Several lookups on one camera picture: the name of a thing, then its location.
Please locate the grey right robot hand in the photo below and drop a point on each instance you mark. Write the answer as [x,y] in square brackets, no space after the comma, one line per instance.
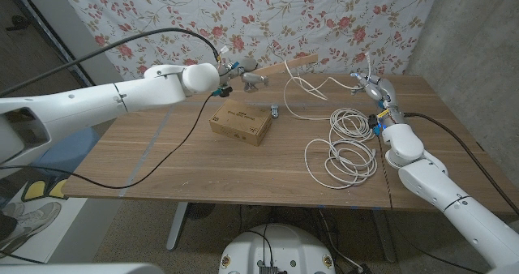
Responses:
[383,91]

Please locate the yellow and black shoe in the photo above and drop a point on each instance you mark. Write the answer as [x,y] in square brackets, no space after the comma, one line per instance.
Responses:
[36,189]

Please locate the white table leg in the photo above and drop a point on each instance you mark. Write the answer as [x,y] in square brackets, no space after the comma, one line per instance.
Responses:
[385,237]
[177,225]

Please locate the small silver toy car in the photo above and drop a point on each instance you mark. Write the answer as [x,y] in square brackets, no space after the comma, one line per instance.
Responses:
[275,111]

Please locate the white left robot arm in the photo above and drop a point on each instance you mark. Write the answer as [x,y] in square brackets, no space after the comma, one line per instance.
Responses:
[101,104]

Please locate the grey sneaker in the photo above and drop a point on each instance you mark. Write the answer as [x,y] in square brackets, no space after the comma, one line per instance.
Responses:
[28,221]

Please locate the white robot chest edge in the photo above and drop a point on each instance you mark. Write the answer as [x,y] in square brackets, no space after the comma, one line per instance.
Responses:
[81,269]

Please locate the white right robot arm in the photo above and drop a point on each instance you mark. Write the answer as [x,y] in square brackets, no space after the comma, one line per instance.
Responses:
[446,197]

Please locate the black round fan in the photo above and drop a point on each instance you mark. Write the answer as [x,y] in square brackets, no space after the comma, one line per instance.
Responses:
[198,211]

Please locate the wooden stick with metal bracket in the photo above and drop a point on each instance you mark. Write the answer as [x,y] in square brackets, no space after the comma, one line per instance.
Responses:
[288,65]

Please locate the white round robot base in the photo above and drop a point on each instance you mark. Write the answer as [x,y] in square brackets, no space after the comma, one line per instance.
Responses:
[300,245]

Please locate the floral backdrop cloth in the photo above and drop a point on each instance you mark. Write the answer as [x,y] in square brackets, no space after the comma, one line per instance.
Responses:
[243,6]

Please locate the brown cardboard box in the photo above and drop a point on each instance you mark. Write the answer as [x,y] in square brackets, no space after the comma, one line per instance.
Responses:
[243,122]

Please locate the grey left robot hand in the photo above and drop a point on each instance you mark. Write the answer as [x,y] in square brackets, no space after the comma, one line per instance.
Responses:
[247,64]

